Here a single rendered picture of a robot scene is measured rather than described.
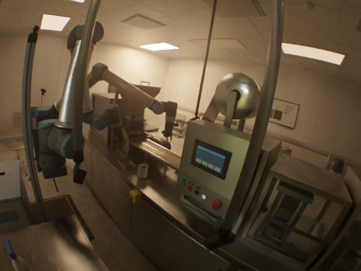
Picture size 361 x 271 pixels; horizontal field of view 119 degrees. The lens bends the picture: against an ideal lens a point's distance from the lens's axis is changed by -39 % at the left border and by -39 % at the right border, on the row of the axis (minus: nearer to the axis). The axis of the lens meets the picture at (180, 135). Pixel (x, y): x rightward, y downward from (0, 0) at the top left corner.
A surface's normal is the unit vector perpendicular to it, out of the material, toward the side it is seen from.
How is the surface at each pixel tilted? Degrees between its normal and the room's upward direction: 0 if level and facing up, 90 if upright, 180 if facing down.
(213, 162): 90
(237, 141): 90
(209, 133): 90
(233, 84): 90
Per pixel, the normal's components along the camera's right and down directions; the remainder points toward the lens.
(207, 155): -0.66, 0.09
